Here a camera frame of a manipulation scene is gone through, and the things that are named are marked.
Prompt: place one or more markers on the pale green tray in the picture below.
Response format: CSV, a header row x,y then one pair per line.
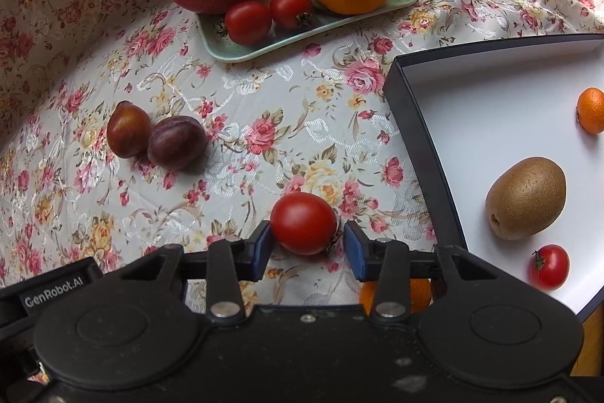
x,y
219,45

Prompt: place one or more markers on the red cherry tomato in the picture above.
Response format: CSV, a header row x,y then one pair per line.
x,y
303,223

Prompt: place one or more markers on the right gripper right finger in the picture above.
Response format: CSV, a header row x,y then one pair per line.
x,y
392,264

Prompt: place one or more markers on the cherry tomato on tray left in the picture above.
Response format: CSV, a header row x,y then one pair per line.
x,y
248,23

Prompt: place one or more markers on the dark purple plum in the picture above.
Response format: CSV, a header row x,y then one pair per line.
x,y
176,142

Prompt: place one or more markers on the floral tablecloth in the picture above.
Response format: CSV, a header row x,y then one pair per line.
x,y
310,117

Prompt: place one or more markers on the reddish brown plum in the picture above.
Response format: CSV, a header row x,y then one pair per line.
x,y
128,131

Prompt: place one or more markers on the black box white inside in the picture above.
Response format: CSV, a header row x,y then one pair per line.
x,y
469,112

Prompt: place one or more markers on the cherry tomato on tray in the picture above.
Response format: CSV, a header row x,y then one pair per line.
x,y
248,23
291,14

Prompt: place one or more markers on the small tangerine in box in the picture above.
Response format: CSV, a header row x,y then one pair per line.
x,y
590,110

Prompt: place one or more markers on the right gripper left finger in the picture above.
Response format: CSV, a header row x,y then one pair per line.
x,y
223,266

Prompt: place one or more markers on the tangerine under gripper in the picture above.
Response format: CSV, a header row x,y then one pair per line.
x,y
420,295

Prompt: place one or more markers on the cherry tomato in box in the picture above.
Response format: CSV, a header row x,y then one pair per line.
x,y
549,267

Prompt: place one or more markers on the cherry tomato on tray right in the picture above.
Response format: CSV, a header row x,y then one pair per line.
x,y
291,14

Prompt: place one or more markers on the brown kiwi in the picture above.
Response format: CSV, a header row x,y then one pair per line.
x,y
528,198

